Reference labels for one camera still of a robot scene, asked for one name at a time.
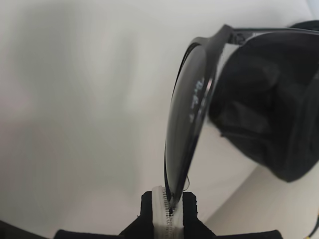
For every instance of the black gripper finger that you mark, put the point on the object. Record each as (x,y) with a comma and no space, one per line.
(189,214)
(147,211)

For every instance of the black round sunglasses yellow-taped temples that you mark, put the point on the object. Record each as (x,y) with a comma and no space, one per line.
(187,119)

